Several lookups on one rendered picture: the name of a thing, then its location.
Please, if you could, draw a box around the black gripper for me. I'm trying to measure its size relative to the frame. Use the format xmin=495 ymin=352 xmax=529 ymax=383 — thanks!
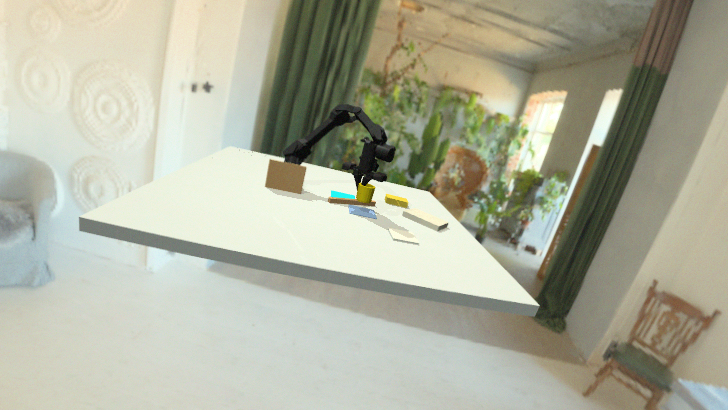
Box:
xmin=342 ymin=154 xmax=387 ymax=190

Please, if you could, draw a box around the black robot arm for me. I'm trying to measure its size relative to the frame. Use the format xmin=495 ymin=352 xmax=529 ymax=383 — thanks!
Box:
xmin=283 ymin=104 xmax=396 ymax=165

